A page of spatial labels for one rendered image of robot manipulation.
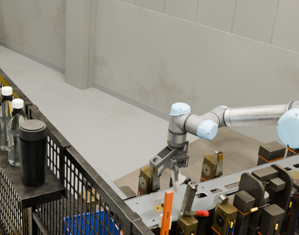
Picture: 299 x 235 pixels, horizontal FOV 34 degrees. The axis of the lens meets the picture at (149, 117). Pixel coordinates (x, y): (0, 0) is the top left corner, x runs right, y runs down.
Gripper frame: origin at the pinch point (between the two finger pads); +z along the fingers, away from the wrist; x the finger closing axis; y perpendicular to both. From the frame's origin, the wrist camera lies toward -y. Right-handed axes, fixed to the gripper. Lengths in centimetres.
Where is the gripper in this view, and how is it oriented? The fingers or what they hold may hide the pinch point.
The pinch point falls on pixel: (166, 184)
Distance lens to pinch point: 202.5
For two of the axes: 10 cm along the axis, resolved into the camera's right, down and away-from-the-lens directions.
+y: 8.4, -1.5, 5.2
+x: -5.4, -4.0, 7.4
